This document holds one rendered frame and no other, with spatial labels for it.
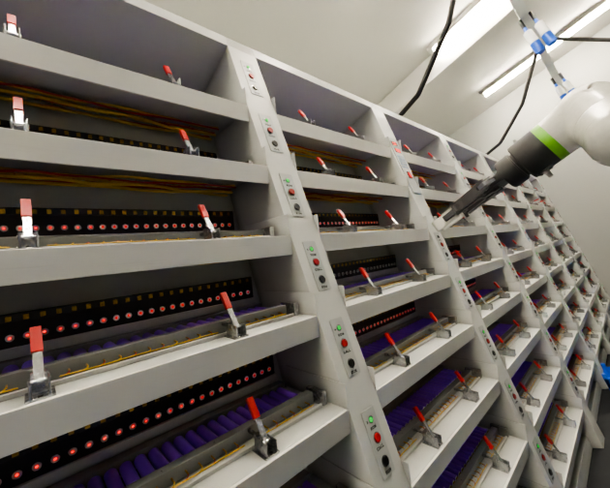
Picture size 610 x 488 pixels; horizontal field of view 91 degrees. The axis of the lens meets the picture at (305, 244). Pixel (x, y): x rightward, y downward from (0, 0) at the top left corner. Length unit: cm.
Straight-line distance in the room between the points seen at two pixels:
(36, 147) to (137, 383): 38
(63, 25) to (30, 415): 81
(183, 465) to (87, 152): 52
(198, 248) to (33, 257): 22
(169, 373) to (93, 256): 20
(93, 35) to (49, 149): 46
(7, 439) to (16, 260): 20
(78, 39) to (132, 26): 13
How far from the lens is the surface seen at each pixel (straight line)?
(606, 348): 340
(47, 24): 101
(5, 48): 75
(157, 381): 51
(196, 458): 59
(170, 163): 66
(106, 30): 100
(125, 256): 54
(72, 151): 63
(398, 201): 132
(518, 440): 136
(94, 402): 50
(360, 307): 77
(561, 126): 83
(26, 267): 53
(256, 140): 83
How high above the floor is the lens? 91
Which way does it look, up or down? 15 degrees up
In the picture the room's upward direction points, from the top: 19 degrees counter-clockwise
